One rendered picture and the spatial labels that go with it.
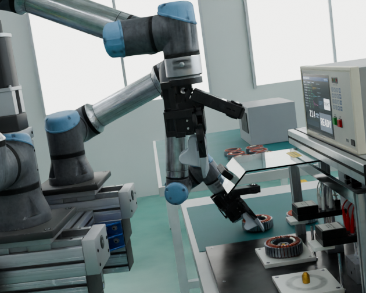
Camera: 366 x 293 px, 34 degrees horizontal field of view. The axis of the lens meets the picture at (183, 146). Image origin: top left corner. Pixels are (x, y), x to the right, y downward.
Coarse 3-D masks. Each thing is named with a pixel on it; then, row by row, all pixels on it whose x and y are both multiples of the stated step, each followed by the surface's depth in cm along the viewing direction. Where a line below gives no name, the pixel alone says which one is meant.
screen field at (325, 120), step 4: (320, 116) 164; (324, 116) 160; (328, 116) 156; (320, 120) 164; (324, 120) 161; (328, 120) 157; (320, 124) 165; (324, 124) 161; (328, 124) 157; (324, 128) 162; (328, 128) 158; (328, 132) 158
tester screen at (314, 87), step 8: (304, 80) 175; (312, 80) 167; (320, 80) 159; (304, 88) 176; (312, 88) 168; (320, 88) 160; (328, 88) 153; (304, 96) 177; (312, 96) 169; (320, 96) 161; (328, 96) 154; (312, 104) 170; (320, 112) 163; (328, 112) 156; (320, 128) 166
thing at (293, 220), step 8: (296, 208) 172; (304, 208) 172; (312, 208) 172; (336, 208) 174; (344, 208) 173; (296, 216) 173; (304, 216) 172; (312, 216) 172; (320, 216) 172; (328, 216) 172; (296, 224) 173
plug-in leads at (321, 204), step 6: (324, 186) 173; (318, 192) 174; (330, 192) 173; (318, 198) 175; (324, 198) 173; (330, 198) 173; (336, 198) 176; (318, 204) 175; (324, 204) 173; (330, 204) 174; (336, 204) 176; (324, 210) 173
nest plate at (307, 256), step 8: (256, 248) 183; (264, 248) 182; (304, 248) 178; (264, 256) 175; (296, 256) 172; (304, 256) 171; (312, 256) 170; (264, 264) 169; (272, 264) 169; (280, 264) 169; (288, 264) 169
